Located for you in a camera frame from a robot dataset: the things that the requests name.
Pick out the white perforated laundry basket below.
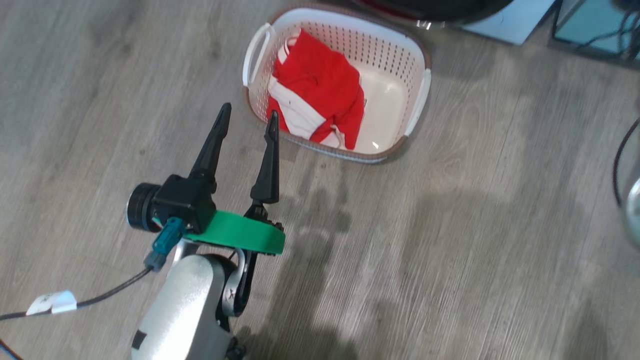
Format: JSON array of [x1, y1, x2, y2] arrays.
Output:
[[242, 6, 432, 165]]

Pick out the black cable blue plug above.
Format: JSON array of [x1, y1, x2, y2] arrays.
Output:
[[613, 119, 640, 208]]

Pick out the white cable label tag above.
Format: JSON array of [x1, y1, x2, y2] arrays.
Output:
[[26, 290, 78, 317]]

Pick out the red white garment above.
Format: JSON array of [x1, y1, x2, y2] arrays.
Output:
[[266, 28, 366, 151]]

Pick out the white washing machine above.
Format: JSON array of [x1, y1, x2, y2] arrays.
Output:
[[459, 0, 557, 46]]

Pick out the black cable teal plug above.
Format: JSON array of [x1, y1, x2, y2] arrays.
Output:
[[0, 216, 185, 322]]

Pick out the teal cabinet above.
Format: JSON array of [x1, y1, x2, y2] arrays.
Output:
[[552, 0, 640, 57]]

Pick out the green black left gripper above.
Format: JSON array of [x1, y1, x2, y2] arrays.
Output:
[[182, 102, 286, 256]]

